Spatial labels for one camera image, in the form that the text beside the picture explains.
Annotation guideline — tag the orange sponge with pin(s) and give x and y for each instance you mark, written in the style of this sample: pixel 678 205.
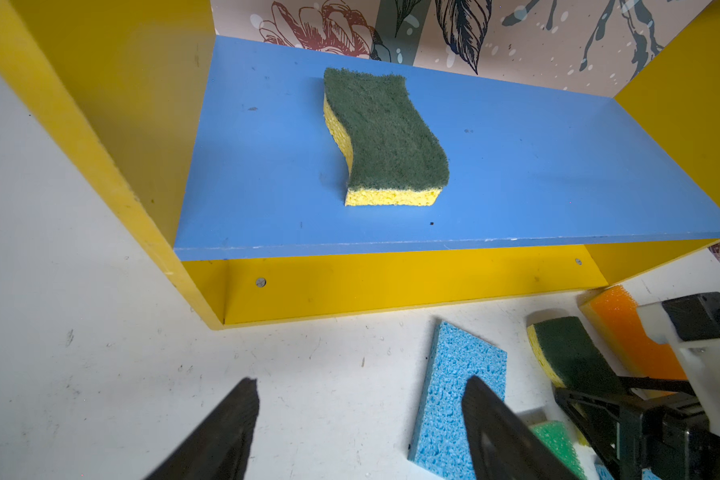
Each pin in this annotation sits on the orange sponge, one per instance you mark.
pixel 613 313

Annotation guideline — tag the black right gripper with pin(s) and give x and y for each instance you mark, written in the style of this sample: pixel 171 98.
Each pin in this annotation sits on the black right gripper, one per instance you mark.
pixel 668 435

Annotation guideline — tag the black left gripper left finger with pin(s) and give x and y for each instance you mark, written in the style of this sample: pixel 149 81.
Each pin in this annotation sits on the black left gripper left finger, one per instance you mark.
pixel 219 448

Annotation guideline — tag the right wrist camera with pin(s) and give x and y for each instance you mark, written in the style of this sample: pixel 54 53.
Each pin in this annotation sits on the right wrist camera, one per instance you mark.
pixel 690 326

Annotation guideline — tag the dark green wavy sponge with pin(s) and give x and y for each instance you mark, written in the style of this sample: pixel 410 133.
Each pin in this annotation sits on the dark green wavy sponge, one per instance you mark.
pixel 570 359
pixel 392 156

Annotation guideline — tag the blue sponge upper middle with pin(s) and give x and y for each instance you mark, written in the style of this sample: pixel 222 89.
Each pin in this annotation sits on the blue sponge upper middle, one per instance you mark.
pixel 439 441

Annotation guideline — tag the yellow shelf with coloured boards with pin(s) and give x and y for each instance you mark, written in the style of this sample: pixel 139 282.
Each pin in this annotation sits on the yellow shelf with coloured boards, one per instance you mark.
pixel 583 142

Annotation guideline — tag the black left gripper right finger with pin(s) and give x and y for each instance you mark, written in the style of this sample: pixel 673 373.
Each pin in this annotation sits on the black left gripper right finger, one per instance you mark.
pixel 500 445

